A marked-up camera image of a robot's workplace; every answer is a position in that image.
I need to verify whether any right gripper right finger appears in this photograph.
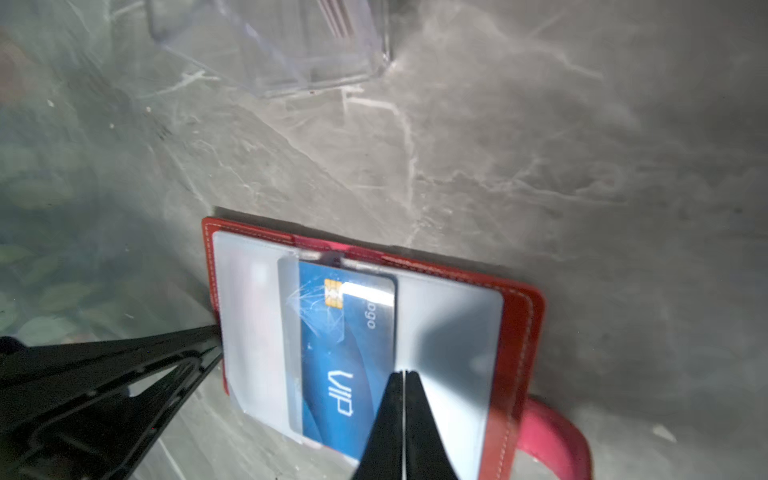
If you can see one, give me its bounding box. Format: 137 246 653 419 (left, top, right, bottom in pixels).
404 371 458 480

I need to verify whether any blue credit card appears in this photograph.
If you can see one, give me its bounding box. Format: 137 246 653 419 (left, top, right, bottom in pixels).
298 262 396 460

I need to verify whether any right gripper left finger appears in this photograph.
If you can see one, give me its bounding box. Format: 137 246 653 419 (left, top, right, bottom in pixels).
352 372 405 480

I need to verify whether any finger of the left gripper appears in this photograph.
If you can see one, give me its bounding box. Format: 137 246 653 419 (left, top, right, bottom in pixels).
1 325 223 479

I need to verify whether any red card holder wallet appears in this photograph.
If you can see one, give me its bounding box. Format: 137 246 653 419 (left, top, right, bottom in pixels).
202 217 593 479

